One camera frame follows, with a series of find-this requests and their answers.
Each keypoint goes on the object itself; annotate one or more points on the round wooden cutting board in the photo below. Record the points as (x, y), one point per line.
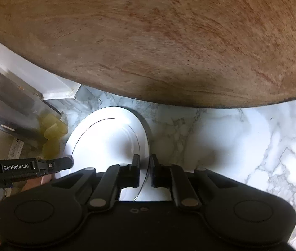
(150, 39)

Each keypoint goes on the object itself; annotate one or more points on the white plate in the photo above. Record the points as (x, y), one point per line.
(106, 141)

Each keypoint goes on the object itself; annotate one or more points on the music note edge tape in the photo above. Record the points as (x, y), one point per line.
(15, 149)

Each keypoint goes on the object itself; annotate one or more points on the steel kitchen knife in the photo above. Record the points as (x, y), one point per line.
(14, 104)

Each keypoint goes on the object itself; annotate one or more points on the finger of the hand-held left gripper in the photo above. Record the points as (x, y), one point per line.
(56, 163)

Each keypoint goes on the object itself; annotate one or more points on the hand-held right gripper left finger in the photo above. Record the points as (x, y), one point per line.
(136, 168)

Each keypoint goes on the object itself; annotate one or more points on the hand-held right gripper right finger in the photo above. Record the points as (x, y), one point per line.
(153, 168)

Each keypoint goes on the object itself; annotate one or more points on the pale yellow cube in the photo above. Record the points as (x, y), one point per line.
(56, 131)
(50, 149)
(49, 120)

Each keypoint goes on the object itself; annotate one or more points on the person's left hand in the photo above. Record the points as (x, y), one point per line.
(44, 180)

